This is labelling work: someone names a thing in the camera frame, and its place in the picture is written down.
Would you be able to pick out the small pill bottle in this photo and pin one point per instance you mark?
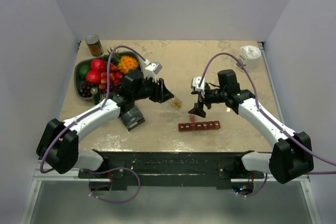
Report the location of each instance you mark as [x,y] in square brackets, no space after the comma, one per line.
[175,103]

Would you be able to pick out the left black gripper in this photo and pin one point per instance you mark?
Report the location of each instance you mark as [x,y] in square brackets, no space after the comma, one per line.
[161,93]

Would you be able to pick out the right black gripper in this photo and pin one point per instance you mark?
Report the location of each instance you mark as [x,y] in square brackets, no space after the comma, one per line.
[198,109]

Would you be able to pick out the tin can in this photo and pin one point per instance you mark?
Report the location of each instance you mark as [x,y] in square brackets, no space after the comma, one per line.
[94,45]

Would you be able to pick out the razor package box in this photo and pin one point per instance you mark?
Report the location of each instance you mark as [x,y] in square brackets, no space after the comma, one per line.
[132,118]

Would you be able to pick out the red apple upper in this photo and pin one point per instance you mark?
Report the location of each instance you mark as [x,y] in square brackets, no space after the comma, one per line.
[98,65]

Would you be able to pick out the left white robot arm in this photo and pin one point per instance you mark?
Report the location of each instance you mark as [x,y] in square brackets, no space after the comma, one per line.
[59,144]

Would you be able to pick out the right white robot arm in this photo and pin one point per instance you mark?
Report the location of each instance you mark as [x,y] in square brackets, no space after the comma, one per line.
[290,156]

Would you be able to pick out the green glass bottle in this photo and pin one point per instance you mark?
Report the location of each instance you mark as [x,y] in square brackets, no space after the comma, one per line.
[96,95]

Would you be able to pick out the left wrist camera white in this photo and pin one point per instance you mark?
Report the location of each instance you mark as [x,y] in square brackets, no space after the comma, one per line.
[152,70]

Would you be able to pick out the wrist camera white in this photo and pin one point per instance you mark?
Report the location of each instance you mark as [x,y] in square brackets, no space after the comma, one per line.
[198,82]
[152,70]

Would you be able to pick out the strawberries pile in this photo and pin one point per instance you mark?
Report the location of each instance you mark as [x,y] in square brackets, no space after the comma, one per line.
[112,78]

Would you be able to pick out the dark grape bunch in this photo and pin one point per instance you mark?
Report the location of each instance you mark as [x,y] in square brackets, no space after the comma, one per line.
[84,89]

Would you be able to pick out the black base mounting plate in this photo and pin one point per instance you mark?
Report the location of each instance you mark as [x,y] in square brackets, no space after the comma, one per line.
[166,169]

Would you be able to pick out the orange spiky fruit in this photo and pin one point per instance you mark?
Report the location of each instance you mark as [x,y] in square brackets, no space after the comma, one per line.
[127,64]

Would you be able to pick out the grey fruit tray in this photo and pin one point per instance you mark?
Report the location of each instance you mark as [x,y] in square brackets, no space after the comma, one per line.
[115,60]

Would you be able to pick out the red weekly pill organizer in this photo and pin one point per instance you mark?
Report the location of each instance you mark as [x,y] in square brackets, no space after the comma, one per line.
[195,123]

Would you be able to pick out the white paper cup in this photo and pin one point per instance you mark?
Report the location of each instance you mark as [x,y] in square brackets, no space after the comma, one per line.
[248,57]

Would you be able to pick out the red apple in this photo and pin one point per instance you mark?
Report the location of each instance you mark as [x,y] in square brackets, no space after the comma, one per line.
[98,65]
[93,77]

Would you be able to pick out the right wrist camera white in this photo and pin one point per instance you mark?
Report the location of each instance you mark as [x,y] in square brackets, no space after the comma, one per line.
[198,82]

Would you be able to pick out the green lime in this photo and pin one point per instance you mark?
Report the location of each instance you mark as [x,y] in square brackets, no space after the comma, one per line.
[83,70]

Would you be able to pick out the red apple lower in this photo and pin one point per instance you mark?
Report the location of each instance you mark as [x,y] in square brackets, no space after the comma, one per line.
[93,77]

